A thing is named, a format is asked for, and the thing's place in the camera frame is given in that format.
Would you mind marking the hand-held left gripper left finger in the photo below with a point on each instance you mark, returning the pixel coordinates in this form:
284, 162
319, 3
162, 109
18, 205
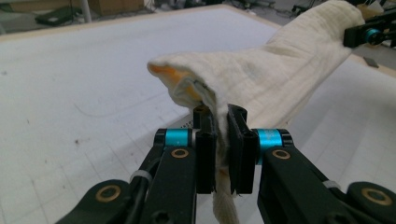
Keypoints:
205, 155

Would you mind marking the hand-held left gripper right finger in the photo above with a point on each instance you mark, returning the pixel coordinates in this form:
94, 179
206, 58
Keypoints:
243, 155

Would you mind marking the cream cloth with cartoon print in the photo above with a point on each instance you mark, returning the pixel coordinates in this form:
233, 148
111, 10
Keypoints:
264, 74

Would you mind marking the small dark flat piece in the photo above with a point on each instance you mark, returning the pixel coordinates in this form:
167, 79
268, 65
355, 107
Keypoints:
371, 62

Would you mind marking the black flat case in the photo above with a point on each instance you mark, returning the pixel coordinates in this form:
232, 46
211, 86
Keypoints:
57, 16

